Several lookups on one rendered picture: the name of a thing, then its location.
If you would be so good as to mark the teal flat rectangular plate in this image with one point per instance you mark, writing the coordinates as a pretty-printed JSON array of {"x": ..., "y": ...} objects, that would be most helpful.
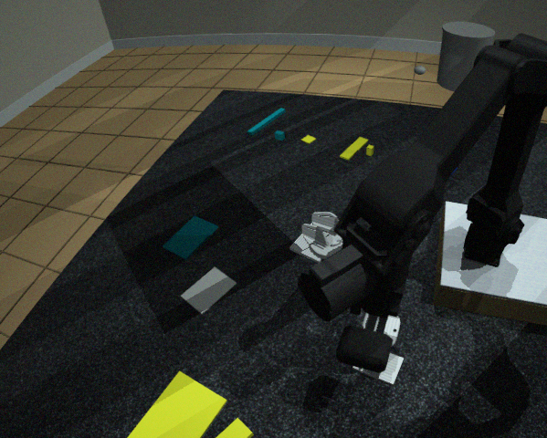
[{"x": 189, "y": 238}]

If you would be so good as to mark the teal long thin bar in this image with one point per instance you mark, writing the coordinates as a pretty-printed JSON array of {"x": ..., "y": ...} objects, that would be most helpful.
[{"x": 266, "y": 121}]

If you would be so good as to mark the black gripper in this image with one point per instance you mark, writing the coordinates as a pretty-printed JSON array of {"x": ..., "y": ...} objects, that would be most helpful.
[{"x": 363, "y": 347}]

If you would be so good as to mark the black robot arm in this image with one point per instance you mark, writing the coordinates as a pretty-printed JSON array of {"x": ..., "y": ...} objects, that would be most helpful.
[{"x": 401, "y": 197}]

